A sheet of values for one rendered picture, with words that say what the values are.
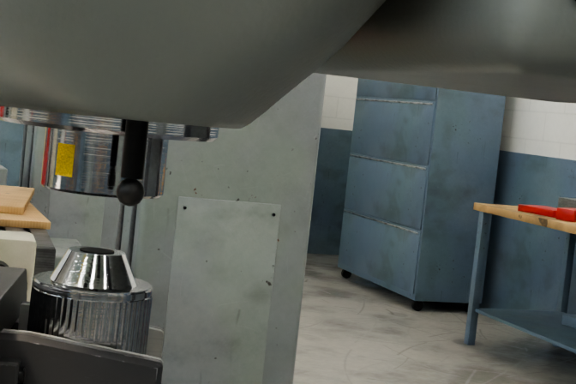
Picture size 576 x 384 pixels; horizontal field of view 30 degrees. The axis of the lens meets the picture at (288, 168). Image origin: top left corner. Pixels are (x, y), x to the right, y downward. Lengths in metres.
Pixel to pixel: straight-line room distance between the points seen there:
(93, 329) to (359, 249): 8.16
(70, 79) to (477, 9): 0.14
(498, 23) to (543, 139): 7.33
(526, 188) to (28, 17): 7.47
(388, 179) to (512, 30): 7.82
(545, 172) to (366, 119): 1.72
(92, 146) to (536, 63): 0.16
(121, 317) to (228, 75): 0.11
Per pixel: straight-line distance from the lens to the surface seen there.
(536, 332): 6.30
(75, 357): 0.41
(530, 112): 7.85
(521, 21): 0.36
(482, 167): 7.84
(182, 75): 0.36
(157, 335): 0.46
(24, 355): 0.41
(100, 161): 0.40
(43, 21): 0.35
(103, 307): 0.41
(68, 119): 0.39
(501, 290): 7.99
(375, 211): 8.33
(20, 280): 0.46
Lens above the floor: 1.32
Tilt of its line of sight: 3 degrees down
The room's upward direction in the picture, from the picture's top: 6 degrees clockwise
